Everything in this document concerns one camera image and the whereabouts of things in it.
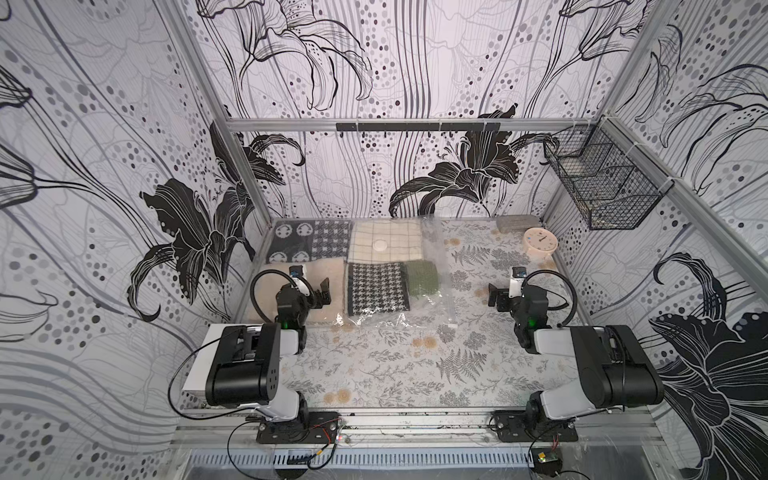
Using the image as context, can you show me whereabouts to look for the black patterned folded cloth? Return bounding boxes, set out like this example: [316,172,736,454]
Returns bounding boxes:
[266,220,353,263]

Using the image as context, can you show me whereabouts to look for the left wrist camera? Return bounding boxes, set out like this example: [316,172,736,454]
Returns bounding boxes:
[289,265,305,281]

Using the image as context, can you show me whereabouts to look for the black white houndstooth scarf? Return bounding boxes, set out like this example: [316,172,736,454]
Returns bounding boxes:
[346,262,410,317]

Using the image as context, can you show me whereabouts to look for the green scarf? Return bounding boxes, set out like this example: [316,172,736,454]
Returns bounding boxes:
[405,260,440,297]

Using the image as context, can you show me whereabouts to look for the white box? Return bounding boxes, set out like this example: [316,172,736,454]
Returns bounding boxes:
[182,323,261,400]

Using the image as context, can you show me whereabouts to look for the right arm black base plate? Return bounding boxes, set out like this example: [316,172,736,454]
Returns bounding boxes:
[487,409,579,443]

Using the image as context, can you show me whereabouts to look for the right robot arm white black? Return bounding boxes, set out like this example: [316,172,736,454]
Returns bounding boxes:
[488,284,664,426]

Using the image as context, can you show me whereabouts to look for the beige fluffy folded cloth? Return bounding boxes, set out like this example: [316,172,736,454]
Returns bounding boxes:
[245,257,348,325]

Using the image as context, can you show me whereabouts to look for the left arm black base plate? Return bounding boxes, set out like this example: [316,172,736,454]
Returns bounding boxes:
[256,411,341,445]

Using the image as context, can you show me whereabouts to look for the clear plastic vacuum bag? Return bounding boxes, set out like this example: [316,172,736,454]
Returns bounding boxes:
[344,217,456,330]

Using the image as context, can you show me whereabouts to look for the small green circuit board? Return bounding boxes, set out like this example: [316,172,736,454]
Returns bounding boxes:
[529,448,563,478]

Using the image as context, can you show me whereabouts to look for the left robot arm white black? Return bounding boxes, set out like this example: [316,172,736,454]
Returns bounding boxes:
[196,274,331,428]

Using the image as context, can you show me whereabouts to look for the black wire basket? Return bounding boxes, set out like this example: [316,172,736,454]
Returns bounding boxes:
[543,125,673,230]

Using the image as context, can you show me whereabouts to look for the pink round clock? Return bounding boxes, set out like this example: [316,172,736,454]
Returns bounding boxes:
[522,227,559,260]

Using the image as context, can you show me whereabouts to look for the cream checked scarf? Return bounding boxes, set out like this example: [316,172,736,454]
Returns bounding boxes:
[347,219,423,264]

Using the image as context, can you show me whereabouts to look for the black wall bar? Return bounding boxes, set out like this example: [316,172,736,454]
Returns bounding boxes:
[335,121,501,132]

